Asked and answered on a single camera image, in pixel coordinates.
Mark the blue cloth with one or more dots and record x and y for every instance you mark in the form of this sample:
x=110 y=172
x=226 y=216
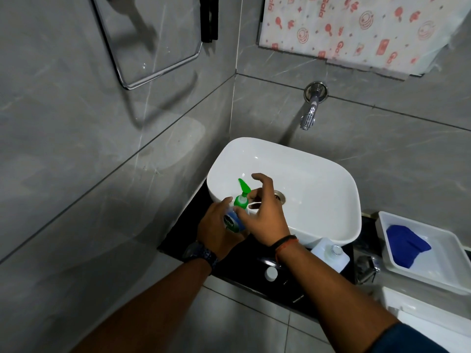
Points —
x=404 y=244

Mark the chrome basin drain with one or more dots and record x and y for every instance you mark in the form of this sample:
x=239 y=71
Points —
x=279 y=196

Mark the white red-patterned curtain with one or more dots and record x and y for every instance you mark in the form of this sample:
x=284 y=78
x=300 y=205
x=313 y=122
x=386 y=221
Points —
x=360 y=29

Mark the chrome wall tap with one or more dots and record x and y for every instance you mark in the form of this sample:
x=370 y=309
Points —
x=311 y=106

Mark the black wall bracket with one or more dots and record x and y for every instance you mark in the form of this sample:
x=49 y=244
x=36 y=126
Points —
x=209 y=18

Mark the white ceramic wash basin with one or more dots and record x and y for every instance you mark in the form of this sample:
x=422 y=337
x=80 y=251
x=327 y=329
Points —
x=312 y=194

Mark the white plastic tray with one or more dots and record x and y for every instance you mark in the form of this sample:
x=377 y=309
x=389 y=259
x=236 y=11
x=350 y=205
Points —
x=423 y=253

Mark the black counter slab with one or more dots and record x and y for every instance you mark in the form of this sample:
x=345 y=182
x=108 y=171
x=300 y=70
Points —
x=235 y=260

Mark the person's left fingers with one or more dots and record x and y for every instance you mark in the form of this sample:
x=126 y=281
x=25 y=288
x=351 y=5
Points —
x=229 y=209

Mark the black wristwatch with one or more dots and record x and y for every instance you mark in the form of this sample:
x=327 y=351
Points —
x=200 y=253

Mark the chrome angle valve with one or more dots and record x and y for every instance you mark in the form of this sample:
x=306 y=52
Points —
x=366 y=268

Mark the black and orange wrist thread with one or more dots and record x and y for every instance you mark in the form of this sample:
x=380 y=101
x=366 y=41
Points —
x=284 y=243

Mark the white bottle cap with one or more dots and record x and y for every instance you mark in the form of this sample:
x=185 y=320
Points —
x=271 y=273

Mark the person's right hand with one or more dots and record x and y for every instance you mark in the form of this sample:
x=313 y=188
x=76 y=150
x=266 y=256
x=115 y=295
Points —
x=268 y=216

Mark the green pump soap bottle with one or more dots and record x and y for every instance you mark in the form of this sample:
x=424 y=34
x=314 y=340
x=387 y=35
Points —
x=235 y=213

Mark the person's left hand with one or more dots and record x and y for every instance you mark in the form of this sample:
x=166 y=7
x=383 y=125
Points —
x=213 y=231

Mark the white toilet tank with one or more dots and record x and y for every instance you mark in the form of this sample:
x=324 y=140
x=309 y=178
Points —
x=427 y=319

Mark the person's right forearm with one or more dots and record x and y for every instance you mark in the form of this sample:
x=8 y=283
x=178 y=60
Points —
x=338 y=301

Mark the person's left forearm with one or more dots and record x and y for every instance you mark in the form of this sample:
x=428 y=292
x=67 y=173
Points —
x=147 y=305

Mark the person's right thumb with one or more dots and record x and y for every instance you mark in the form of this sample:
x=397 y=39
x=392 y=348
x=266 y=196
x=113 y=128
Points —
x=243 y=216

